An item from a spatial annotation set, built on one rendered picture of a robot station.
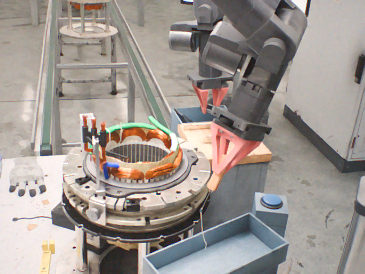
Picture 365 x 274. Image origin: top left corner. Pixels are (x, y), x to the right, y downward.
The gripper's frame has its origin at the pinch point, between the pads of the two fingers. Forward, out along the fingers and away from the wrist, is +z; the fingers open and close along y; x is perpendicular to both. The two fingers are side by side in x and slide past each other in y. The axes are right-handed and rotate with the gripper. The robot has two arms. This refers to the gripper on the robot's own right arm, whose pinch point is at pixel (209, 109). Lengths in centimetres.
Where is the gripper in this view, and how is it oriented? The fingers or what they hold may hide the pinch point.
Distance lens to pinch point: 115.9
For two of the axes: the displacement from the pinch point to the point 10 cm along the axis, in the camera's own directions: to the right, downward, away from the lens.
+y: -9.5, 1.3, -2.6
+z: 0.1, 9.1, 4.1
